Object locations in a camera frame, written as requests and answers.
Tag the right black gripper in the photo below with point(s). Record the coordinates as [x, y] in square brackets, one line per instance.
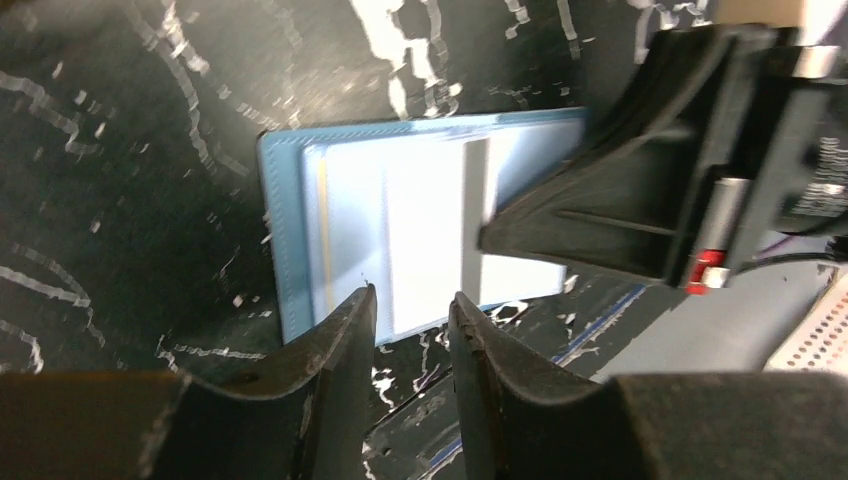
[648, 193]

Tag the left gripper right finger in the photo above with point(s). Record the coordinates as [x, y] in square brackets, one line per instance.
[524, 417]

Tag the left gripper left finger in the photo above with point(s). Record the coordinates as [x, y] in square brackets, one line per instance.
[300, 413]

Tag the blue card holder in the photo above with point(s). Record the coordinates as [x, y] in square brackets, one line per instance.
[398, 205]

